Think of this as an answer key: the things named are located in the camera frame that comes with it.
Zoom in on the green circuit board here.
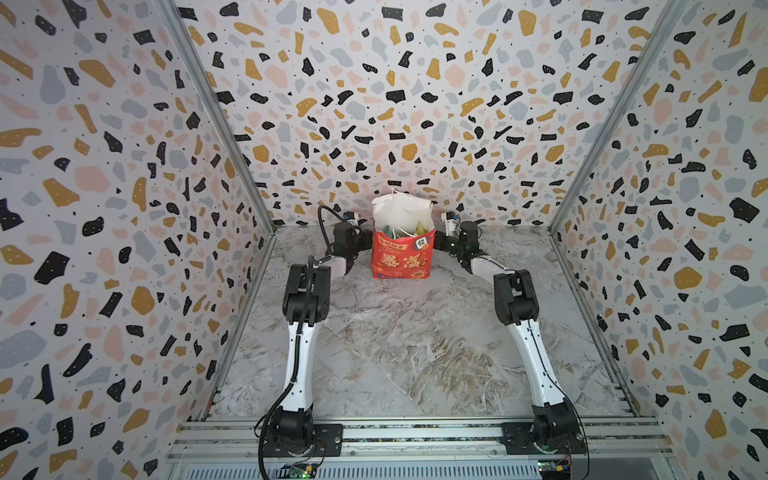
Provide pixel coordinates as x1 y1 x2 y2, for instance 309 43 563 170
537 461 571 480
277 463 317 479

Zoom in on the right green circuit board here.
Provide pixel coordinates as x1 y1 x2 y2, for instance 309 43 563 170
537 461 571 480

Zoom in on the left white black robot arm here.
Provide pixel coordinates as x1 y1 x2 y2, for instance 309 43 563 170
258 219 372 459

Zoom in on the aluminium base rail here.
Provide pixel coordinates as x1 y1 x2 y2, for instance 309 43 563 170
167 417 684 479

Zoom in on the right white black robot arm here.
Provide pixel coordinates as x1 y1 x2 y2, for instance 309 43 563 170
435 213 588 453

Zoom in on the red paper gift bag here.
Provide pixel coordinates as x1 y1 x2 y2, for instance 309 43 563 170
372 190 436 280

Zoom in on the left green circuit board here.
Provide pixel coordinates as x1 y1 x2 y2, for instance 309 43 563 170
277 463 317 479

